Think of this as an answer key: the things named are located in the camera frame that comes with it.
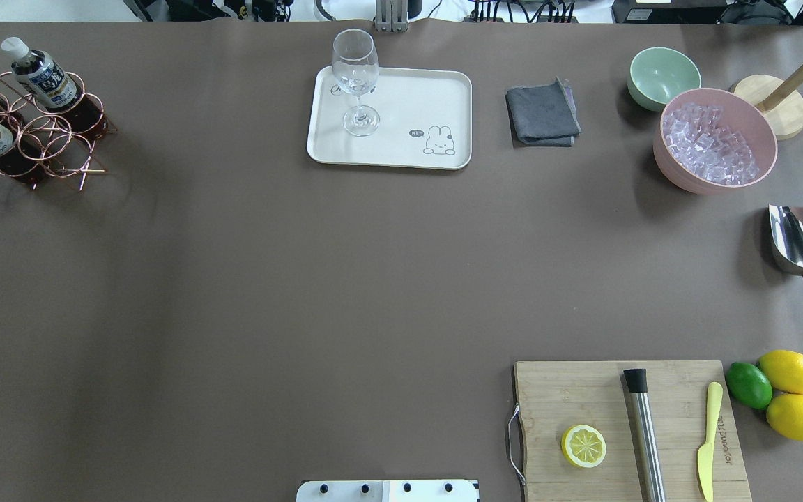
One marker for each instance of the steel muddler black tip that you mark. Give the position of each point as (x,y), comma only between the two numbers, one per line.
(653,480)

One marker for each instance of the yellow lemon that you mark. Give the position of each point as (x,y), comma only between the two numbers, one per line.
(784,369)
(785,415)

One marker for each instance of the grey folded cloth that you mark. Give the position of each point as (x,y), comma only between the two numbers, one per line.
(544,115)

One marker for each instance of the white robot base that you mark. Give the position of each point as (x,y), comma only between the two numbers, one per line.
(389,490)

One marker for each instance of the yellow plastic knife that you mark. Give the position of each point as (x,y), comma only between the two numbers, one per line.
(705,453)

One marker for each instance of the green bowl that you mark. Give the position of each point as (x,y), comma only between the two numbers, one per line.
(658,74)

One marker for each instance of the copper wire bottle basket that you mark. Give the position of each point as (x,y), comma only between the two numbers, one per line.
(52,145)

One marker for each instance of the pink bowl with ice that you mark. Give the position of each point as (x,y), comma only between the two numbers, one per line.
(710,141)

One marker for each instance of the bamboo cutting board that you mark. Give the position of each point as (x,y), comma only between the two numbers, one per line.
(555,395)

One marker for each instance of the wooden cup rack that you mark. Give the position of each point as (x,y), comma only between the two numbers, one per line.
(778,100)

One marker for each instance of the cream rabbit tray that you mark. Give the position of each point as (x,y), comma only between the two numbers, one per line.
(426,121)

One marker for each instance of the aluminium frame post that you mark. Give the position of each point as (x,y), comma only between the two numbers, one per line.
(391,16)

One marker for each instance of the clear wine glass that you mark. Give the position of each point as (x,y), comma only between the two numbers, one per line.
(355,66)

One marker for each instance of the green lime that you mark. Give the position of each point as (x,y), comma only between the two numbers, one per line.
(749,385)

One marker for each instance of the half lemon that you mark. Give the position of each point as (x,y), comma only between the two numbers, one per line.
(583,446)

